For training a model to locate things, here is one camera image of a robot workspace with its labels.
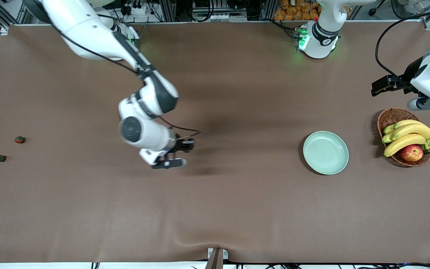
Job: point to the brown table mat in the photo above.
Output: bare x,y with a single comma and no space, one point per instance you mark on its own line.
215,205

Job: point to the red apple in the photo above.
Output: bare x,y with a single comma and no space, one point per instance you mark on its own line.
411,153

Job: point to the pale green round plate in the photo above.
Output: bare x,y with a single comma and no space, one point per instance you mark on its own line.
326,152

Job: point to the white power strip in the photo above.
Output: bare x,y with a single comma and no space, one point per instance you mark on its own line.
134,8

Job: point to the grey metal bracket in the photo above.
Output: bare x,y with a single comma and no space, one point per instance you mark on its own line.
225,254

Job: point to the bag of orange buns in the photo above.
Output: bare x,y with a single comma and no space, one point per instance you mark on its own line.
293,11

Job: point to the white connector block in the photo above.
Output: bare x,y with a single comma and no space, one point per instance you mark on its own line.
218,17

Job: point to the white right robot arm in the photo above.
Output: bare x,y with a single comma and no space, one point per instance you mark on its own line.
88,33

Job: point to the greenish banana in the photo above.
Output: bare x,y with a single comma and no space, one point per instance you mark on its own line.
386,138
389,129

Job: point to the brown wicker basket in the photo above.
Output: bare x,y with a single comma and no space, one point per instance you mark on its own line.
392,117

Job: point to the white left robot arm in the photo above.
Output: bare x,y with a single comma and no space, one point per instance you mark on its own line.
317,48

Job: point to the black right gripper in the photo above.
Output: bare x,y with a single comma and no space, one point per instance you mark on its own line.
180,145

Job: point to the yellow banana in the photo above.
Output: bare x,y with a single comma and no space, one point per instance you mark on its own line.
413,130
407,122
401,144

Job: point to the brown camera mount post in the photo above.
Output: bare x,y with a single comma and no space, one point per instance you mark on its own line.
215,261

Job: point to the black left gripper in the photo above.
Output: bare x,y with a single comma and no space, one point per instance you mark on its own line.
406,78

